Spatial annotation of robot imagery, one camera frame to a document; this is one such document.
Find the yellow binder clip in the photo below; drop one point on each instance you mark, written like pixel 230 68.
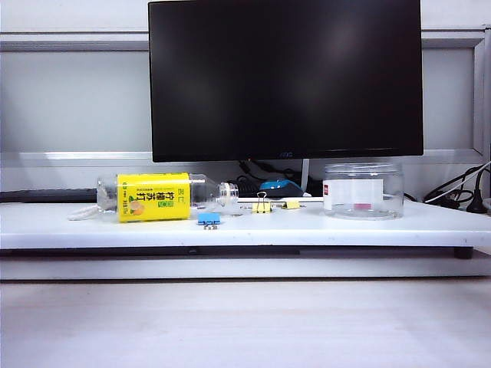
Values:
pixel 292 204
pixel 261 207

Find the blue black computer mouse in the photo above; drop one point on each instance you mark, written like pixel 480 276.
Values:
pixel 278 188

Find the blue binder clip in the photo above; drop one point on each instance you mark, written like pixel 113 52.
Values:
pixel 208 218

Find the silver white monitor stand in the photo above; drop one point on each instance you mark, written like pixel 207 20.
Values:
pixel 305 176

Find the clear bottle yellow label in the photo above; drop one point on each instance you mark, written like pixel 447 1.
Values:
pixel 153 199

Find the black flat computer monitor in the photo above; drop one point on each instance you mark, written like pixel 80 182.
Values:
pixel 287 76

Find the clear plastic jar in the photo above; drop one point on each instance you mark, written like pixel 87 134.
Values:
pixel 362 180

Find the pink binder clip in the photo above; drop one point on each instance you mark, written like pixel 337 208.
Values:
pixel 362 206

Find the white desktop riser board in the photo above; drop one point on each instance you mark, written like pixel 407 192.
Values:
pixel 115 234

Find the black keyboard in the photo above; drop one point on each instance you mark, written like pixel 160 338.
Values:
pixel 46 195

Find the black riser foot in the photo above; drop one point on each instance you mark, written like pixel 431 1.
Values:
pixel 463 253

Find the black power plug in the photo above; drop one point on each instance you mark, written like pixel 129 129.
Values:
pixel 476 195

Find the grey aluminium partition frame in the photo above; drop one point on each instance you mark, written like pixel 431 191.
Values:
pixel 76 42

